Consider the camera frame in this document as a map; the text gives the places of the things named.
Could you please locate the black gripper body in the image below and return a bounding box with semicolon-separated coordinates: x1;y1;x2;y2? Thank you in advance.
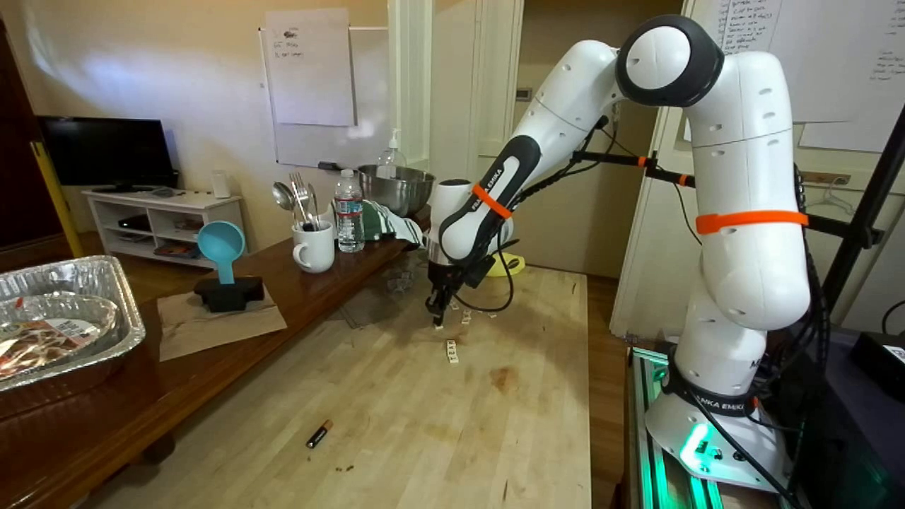
425;261;474;301

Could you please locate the green striped white towel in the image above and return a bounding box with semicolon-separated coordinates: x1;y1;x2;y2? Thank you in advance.
361;198;429;251

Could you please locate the large steel mixing bowl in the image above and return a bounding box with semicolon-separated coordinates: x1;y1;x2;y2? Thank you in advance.
354;165;438;217

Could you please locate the clear plastic water bottle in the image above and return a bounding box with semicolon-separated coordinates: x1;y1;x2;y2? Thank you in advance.
330;168;367;257

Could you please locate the white mug holding spoons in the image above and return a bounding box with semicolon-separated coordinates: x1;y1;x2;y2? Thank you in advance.
288;217;339;278

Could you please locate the clear pump dispenser bottle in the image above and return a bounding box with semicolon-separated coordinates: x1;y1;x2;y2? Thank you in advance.
375;125;405;183

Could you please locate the metal spoon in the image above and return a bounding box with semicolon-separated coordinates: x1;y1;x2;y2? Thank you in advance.
269;178;306;230
291;178;323;230

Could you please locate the black marker pen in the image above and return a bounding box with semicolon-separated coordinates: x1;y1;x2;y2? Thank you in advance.
302;418;336;453

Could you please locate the brown cardboard sheet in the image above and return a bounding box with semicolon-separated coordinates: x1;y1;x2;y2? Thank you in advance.
152;281;291;364

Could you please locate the white refrigerator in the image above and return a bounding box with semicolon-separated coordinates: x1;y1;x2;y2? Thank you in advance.
606;70;711;346

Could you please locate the black block stand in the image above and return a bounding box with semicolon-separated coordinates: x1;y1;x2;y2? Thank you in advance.
193;274;269;316

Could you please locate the blue plastic funnel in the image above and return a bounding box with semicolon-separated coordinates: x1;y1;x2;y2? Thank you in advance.
196;217;252;288

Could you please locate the white paper sheet on board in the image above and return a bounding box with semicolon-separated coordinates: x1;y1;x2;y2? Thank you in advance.
259;8;360;130

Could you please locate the white television shelf unit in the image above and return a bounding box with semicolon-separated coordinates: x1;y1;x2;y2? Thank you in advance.
81;188;252;271

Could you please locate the aluminium foil tray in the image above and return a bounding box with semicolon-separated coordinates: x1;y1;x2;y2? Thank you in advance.
0;251;151;398

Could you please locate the dark wooden side counter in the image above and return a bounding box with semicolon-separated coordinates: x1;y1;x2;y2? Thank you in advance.
0;234;419;509

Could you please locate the black flat television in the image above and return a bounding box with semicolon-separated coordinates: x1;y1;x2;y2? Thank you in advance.
33;114;183;196

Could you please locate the red packet in tray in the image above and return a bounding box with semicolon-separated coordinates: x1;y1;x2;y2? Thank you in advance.
0;313;108;384

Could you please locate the yellow pole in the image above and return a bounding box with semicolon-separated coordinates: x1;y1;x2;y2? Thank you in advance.
25;138;87;261

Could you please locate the black tripod with boom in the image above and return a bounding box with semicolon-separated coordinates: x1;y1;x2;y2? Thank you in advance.
571;101;905;319

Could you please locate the black computer box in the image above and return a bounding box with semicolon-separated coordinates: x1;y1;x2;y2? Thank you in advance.
808;322;905;509

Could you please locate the dark wooden cabinet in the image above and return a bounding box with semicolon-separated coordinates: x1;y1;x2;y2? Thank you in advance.
0;18;61;248

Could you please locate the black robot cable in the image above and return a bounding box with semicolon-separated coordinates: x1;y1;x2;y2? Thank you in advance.
452;246;521;316

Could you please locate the white wall board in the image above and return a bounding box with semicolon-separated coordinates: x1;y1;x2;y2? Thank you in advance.
257;22;395;174

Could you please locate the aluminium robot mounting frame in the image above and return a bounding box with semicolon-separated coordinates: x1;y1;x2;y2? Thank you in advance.
620;342;804;509

